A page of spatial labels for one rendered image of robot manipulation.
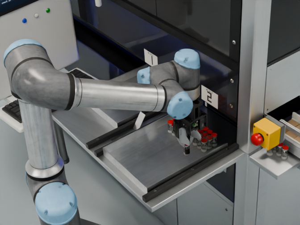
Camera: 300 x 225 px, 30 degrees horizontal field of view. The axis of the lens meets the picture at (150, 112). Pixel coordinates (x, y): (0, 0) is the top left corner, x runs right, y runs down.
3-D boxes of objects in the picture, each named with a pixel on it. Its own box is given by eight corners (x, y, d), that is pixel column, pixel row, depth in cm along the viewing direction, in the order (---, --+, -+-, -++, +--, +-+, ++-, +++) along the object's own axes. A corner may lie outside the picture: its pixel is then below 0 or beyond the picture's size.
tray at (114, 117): (149, 69, 238) (149, 62, 236) (189, 95, 221) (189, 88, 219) (81, 100, 223) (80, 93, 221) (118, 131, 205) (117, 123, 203)
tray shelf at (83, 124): (143, 68, 242) (143, 64, 241) (260, 147, 196) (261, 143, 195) (45, 112, 221) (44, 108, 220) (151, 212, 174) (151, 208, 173)
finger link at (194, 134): (198, 151, 187) (196, 130, 182) (186, 142, 191) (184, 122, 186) (205, 146, 189) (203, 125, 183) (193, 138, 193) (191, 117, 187)
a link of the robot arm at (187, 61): (167, 51, 169) (193, 44, 171) (169, 81, 176) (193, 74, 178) (178, 63, 163) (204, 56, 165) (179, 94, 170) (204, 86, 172)
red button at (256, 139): (257, 138, 182) (257, 128, 180) (266, 144, 179) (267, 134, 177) (248, 143, 180) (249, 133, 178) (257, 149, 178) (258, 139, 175)
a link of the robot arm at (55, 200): (47, 248, 162) (38, 215, 154) (36, 217, 172) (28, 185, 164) (86, 235, 165) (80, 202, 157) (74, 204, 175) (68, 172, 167)
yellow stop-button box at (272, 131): (267, 131, 187) (268, 114, 183) (283, 142, 182) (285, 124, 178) (251, 141, 184) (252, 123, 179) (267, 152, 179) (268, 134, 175)
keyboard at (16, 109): (77, 70, 255) (76, 66, 253) (96, 81, 246) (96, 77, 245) (2, 110, 233) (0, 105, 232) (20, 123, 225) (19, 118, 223)
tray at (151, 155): (179, 116, 210) (179, 109, 208) (227, 150, 193) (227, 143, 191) (103, 155, 195) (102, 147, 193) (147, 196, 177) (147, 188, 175)
